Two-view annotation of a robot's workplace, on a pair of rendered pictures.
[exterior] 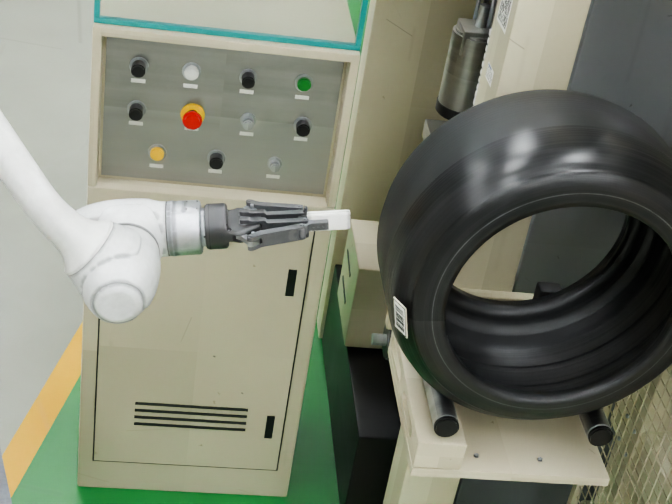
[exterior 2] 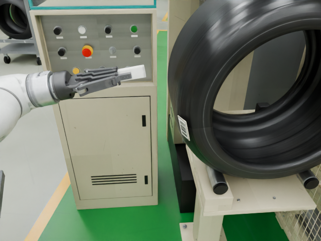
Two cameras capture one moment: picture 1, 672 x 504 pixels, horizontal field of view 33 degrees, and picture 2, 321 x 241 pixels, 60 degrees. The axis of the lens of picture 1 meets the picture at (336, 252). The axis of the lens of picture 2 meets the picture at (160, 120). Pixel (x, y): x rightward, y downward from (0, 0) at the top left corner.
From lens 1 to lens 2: 115 cm
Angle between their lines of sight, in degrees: 4
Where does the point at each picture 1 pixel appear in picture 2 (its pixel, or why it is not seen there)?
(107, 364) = (76, 163)
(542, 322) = (262, 123)
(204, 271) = (106, 120)
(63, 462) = (72, 200)
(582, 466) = (298, 199)
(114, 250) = not seen: outside the picture
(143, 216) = (8, 82)
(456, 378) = (223, 161)
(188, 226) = (40, 85)
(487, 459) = (245, 201)
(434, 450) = (215, 202)
